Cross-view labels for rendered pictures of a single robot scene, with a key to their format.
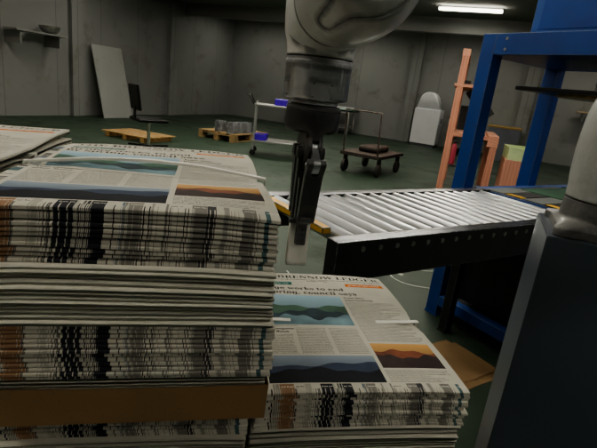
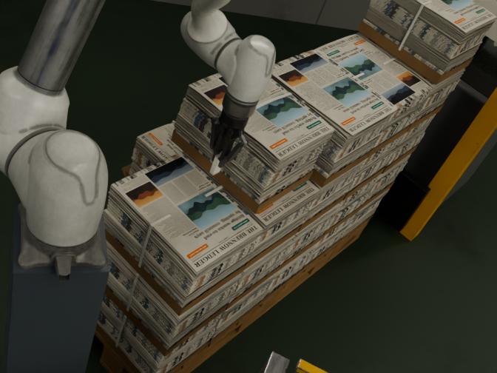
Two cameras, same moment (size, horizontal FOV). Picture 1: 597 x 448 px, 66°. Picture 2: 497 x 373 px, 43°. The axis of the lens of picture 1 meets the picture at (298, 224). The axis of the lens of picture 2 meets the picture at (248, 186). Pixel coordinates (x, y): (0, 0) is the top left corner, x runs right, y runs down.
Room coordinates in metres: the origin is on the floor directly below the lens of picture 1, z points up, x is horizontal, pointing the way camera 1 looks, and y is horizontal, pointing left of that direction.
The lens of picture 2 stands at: (1.60, -1.00, 2.14)
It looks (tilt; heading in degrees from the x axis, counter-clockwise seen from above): 41 degrees down; 129
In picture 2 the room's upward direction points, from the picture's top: 23 degrees clockwise
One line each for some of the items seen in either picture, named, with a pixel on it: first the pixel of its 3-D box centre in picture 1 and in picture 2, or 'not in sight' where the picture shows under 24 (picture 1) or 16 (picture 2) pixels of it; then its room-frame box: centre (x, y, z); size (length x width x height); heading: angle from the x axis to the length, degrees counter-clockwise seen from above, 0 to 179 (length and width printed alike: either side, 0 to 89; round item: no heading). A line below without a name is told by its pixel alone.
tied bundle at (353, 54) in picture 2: not in sight; (360, 93); (0.49, 0.77, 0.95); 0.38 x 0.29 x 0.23; 12
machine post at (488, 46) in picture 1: (462, 185); not in sight; (2.53, -0.87, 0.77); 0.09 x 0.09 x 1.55; 34
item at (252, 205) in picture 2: not in sight; (268, 175); (0.67, 0.22, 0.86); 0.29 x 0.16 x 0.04; 103
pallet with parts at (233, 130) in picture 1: (234, 129); not in sight; (9.84, 1.57, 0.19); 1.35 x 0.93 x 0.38; 158
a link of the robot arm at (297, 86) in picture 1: (316, 82); (239, 101); (0.66, 0.00, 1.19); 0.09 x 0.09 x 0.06
